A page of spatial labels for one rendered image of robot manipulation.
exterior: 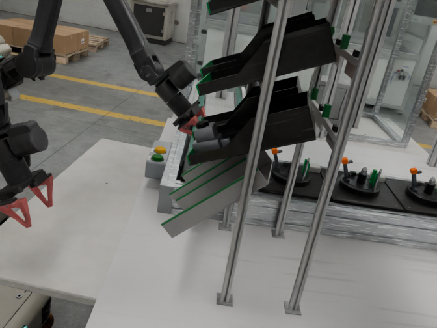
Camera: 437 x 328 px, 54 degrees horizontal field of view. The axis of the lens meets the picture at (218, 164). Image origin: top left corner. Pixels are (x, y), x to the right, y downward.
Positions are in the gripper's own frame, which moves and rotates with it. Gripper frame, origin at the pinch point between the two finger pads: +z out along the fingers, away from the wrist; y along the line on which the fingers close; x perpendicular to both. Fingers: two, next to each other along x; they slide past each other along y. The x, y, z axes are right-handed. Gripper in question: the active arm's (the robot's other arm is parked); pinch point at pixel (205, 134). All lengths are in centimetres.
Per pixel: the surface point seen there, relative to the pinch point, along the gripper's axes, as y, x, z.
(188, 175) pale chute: -9.9, 7.6, 5.4
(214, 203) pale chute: -34.7, -11.0, 8.4
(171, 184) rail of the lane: -7.6, 16.9, 5.2
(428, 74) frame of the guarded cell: 119, -49, 63
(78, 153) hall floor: 157, 204, -26
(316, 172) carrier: 27.6, -8.2, 40.3
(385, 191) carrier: 26, -24, 59
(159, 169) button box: 3.7, 25.5, 1.1
